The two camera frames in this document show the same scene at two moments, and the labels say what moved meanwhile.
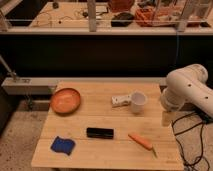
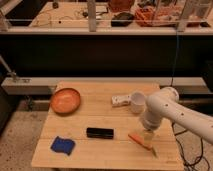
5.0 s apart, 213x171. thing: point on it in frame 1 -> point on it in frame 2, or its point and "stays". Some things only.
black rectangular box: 100,133 stays
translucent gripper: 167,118 -> 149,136
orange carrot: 143,142 stays
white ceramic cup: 137,102 stays
